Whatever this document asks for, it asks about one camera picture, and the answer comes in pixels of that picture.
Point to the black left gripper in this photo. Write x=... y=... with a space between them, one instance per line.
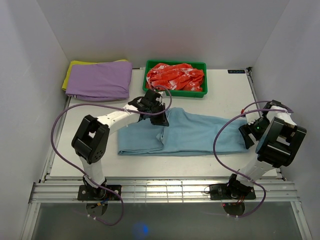
x=162 y=121

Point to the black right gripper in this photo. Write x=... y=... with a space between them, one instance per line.
x=246 y=129

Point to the light blue trousers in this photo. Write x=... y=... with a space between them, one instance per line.
x=187 y=135

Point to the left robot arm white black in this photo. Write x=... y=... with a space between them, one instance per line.
x=91 y=138

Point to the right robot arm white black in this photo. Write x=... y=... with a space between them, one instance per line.
x=278 y=141

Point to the red white patterned trousers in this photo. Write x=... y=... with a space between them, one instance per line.
x=178 y=77

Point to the folded purple trousers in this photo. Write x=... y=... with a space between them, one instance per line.
x=98 y=80

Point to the folded yellow trousers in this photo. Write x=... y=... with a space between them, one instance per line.
x=67 y=75

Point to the green plastic bin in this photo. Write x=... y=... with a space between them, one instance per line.
x=179 y=93

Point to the dark label on table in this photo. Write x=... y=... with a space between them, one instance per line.
x=236 y=71

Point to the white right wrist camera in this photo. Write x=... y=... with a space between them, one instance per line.
x=252 y=117

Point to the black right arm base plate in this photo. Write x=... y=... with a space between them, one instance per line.
x=224 y=191

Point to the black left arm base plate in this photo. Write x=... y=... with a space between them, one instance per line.
x=112 y=193

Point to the aluminium table edge rail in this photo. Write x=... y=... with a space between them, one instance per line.
x=158 y=191

